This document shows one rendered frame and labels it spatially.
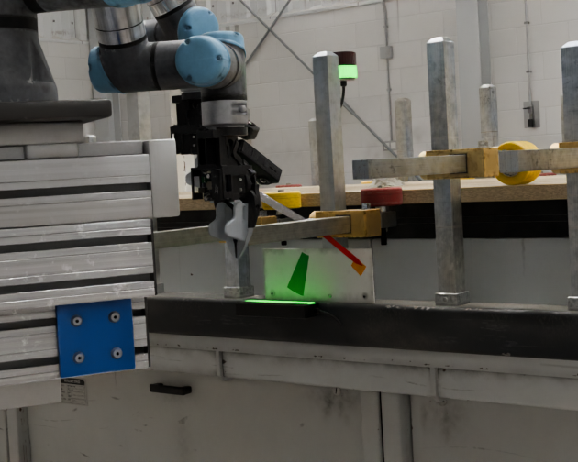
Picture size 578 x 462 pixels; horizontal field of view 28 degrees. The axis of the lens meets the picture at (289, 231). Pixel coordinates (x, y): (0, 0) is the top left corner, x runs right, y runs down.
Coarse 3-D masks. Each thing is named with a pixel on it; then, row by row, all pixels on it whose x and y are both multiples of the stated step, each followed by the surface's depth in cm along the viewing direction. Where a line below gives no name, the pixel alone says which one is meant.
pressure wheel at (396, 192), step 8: (368, 192) 219; (376, 192) 218; (384, 192) 218; (392, 192) 218; (400, 192) 220; (368, 200) 219; (376, 200) 218; (384, 200) 218; (392, 200) 218; (400, 200) 220; (376, 208) 221; (384, 208) 221; (384, 232) 222; (384, 240) 222
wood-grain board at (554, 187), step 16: (544, 176) 284; (560, 176) 272; (304, 192) 246; (352, 192) 231; (416, 192) 221; (432, 192) 219; (464, 192) 215; (480, 192) 213; (496, 192) 210; (512, 192) 208; (528, 192) 206; (544, 192) 204; (560, 192) 203; (192, 208) 259; (208, 208) 256
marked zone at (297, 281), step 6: (300, 258) 219; (306, 258) 218; (300, 264) 219; (306, 264) 218; (294, 270) 220; (300, 270) 219; (306, 270) 218; (294, 276) 220; (300, 276) 219; (294, 282) 221; (300, 282) 220; (294, 288) 221; (300, 288) 220; (300, 294) 220
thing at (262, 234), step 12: (336, 216) 211; (348, 216) 211; (384, 216) 220; (264, 228) 192; (276, 228) 195; (288, 228) 197; (300, 228) 200; (312, 228) 202; (324, 228) 205; (336, 228) 208; (348, 228) 211; (252, 240) 190; (264, 240) 192; (276, 240) 195
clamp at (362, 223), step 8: (312, 216) 217; (320, 216) 215; (328, 216) 214; (352, 216) 211; (360, 216) 210; (368, 216) 210; (376, 216) 212; (352, 224) 211; (360, 224) 210; (368, 224) 210; (376, 224) 212; (352, 232) 211; (360, 232) 210; (368, 232) 210; (376, 232) 212
